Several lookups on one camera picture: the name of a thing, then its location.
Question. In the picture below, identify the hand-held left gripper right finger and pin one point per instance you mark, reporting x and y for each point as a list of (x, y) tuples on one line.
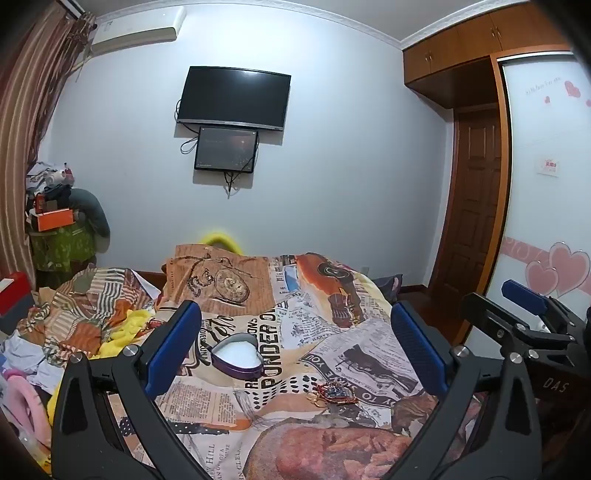
[(418, 350)]

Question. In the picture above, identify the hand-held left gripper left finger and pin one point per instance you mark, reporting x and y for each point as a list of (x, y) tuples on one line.
[(173, 350)]

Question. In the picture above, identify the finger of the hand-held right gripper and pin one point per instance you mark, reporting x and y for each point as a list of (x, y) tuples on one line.
[(521, 295), (508, 330)]

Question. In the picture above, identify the heart-shaped purple tin box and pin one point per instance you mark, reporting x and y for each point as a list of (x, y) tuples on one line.
[(238, 356)]

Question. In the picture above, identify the dark pillow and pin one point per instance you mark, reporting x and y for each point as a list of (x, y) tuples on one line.
[(390, 282)]

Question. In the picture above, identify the white heart-print wardrobe door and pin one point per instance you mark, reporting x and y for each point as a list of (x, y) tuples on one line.
[(545, 207)]

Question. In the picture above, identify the striped orange cloth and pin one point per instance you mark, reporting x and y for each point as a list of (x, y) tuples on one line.
[(87, 309)]

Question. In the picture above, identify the brown wooden door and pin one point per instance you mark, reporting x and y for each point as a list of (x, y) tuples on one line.
[(471, 203)]

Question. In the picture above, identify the yellow plush object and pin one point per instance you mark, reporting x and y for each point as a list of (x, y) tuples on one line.
[(221, 237)]

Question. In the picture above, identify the small paper sticker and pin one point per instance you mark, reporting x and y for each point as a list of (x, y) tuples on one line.
[(547, 166)]

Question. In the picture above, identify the printed newspaper pattern blanket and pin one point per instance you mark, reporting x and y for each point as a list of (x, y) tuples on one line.
[(295, 300)]

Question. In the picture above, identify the white crumpled cloth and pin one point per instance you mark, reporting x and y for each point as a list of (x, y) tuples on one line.
[(27, 355)]

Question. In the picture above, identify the green patterned bag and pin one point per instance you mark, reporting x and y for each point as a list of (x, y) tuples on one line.
[(62, 249)]

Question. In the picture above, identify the pink plush item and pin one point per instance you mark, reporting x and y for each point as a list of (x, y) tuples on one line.
[(27, 406)]

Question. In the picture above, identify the grey plush pillow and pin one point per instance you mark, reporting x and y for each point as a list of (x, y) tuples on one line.
[(90, 212)]

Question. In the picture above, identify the red box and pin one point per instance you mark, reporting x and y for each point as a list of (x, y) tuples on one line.
[(13, 293)]

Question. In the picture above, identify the orange box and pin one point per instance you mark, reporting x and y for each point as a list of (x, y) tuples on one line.
[(54, 220)]

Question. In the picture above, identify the pile of clutter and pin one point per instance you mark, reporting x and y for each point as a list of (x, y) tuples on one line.
[(48, 182)]

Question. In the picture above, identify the wooden overhead cabinet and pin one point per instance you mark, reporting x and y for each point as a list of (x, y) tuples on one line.
[(461, 50)]

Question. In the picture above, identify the striped brown curtain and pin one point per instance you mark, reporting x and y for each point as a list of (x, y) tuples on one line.
[(27, 115)]

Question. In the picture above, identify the white air conditioner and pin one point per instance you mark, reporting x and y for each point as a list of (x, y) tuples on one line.
[(138, 30)]

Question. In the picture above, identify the small black wall monitor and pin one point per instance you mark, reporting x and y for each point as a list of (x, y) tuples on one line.
[(225, 148)]

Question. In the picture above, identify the black wall television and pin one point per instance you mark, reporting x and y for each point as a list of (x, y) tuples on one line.
[(233, 97)]

